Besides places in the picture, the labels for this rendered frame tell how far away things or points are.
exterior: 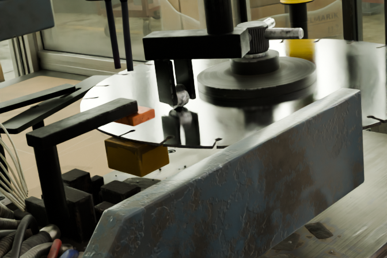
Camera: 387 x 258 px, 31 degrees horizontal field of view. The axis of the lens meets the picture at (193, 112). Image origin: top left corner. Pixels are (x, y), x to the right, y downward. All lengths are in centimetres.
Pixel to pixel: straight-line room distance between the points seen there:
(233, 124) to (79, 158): 57
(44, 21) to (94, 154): 40
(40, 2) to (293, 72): 27
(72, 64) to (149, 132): 110
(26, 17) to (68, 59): 93
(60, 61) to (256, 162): 133
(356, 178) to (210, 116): 16
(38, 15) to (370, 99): 34
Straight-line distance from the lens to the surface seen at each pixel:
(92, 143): 115
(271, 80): 62
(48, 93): 79
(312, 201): 43
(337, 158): 44
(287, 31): 63
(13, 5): 72
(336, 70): 68
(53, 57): 169
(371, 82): 63
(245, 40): 58
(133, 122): 53
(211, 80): 64
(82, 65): 161
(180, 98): 60
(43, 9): 74
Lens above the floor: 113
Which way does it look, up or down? 18 degrees down
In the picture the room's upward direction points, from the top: 7 degrees counter-clockwise
